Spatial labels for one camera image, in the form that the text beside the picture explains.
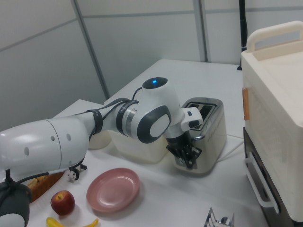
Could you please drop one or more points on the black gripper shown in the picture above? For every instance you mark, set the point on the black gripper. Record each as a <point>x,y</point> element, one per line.
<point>176,142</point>

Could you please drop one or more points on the chrome two-slot toaster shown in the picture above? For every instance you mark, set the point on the chrome two-slot toaster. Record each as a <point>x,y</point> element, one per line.
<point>213,142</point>

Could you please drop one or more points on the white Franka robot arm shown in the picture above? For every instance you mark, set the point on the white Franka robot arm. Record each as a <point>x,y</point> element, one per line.
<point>154,113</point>

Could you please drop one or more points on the white plastic bin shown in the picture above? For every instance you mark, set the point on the white plastic bin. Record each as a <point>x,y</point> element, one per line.
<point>142,151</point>

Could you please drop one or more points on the metal toast rack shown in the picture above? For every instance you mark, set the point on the metal toast rack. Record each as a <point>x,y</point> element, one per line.
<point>220,220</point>

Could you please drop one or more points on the pink plate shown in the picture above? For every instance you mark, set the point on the pink plate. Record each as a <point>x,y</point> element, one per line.
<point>113,190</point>

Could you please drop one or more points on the panda figurine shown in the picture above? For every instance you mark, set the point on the panda figurine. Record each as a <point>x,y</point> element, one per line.
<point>73,174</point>

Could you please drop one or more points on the yellow banana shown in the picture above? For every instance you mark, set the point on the yellow banana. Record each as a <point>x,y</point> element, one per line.
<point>90,223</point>

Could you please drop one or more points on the red apple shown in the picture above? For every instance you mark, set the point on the red apple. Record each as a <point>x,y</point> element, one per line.
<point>62,203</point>

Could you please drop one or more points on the brown wicker basket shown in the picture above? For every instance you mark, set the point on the brown wicker basket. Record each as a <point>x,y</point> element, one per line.
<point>47,185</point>

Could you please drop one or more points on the black pole stand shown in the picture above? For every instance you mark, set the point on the black pole stand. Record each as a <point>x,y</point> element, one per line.
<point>243,23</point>

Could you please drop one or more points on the short striped bread roll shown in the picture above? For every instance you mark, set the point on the short striped bread roll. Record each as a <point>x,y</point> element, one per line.
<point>35,183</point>

